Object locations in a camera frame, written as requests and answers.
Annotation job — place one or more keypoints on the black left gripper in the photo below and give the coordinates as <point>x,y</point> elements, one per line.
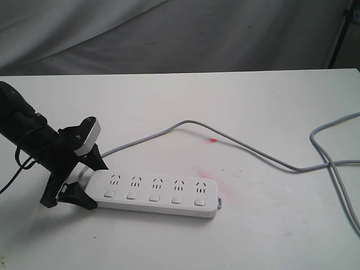
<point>59,158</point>

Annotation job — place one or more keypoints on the white five-outlet power strip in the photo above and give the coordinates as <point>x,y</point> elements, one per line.
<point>162,194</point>

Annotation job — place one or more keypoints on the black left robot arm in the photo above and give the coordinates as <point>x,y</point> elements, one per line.
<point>21,124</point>

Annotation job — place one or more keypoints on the grey backdrop cloth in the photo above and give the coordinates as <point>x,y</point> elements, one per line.
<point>141,37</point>

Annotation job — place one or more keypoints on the black tripod stand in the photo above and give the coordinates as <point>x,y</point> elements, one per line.
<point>348,14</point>

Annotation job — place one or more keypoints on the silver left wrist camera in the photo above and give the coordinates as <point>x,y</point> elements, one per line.
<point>86,135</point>

